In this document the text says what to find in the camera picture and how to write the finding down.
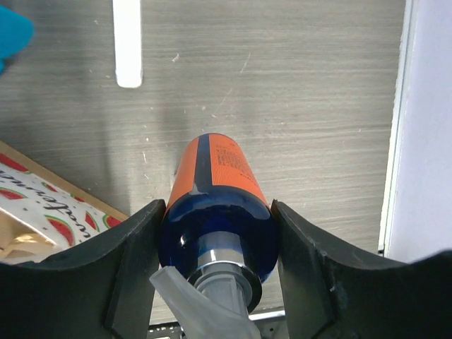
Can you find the right aluminium frame post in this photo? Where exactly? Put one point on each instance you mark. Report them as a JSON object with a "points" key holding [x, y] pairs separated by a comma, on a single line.
{"points": [[402, 84]]}

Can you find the blue orange spray bottle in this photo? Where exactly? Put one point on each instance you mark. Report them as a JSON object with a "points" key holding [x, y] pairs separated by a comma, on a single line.
{"points": [[218, 242]]}

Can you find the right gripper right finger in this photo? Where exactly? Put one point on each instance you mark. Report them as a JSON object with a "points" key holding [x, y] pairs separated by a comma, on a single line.
{"points": [[333, 289]]}

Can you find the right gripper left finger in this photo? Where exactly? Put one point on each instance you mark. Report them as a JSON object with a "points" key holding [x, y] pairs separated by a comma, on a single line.
{"points": [[97, 289]]}

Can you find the teal t-shirt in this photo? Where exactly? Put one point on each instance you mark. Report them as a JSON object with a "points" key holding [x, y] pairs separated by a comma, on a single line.
{"points": [[16, 34]]}

